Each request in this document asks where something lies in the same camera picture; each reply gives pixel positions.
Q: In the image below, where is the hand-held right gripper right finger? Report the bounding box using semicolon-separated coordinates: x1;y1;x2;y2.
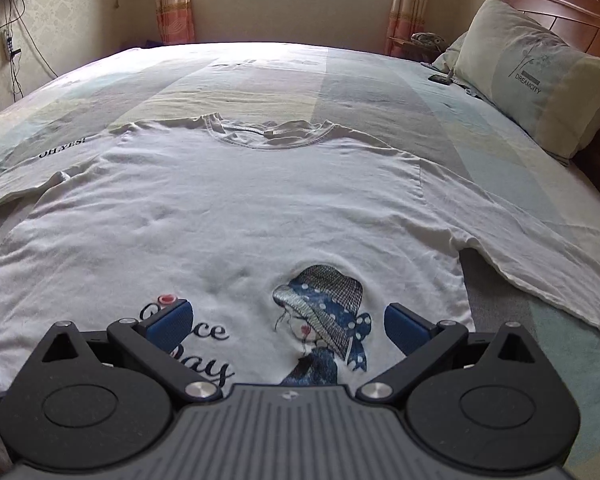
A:
357;302;543;403

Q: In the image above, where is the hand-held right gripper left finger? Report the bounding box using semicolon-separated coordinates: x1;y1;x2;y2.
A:
39;299;221;405

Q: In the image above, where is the white printed long-sleeve shirt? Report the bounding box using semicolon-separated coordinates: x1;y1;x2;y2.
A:
0;112;600;401

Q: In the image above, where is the wooden nightstand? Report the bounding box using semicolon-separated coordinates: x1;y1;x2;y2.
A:
387;36;448;64

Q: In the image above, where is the small pastel pillow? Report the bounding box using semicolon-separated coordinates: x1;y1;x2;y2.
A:
431;30;469;74

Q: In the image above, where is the large printed pastel pillow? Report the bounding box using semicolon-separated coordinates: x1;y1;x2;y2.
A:
452;0;600;159

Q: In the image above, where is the grey stuffed toy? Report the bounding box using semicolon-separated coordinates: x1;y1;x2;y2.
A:
411;32;446;51

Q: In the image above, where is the pink checked curtain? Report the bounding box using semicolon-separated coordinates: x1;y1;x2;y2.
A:
387;0;434;58
152;0;197;46

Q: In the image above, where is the wooden headboard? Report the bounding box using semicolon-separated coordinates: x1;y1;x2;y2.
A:
497;0;600;206

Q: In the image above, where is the white power strip with cables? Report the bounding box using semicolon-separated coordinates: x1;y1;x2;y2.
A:
0;0;57;102

